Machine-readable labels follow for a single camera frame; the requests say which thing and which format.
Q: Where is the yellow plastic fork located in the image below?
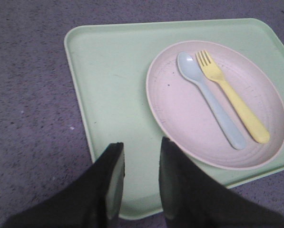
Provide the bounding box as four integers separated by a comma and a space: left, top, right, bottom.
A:
196, 50, 270, 144

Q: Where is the beige round plastic plate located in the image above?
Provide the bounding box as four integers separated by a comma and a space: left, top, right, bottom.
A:
146, 40, 284, 170

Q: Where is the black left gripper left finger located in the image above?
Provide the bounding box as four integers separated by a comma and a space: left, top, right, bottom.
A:
3, 142, 125, 228

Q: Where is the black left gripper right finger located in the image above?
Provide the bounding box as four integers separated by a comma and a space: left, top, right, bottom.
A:
159, 137, 284, 228

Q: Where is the light green plastic tray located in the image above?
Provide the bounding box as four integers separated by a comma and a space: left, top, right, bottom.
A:
64, 19, 284, 220

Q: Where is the light blue plastic spoon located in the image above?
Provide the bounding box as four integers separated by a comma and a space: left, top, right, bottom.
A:
176, 52, 246, 150

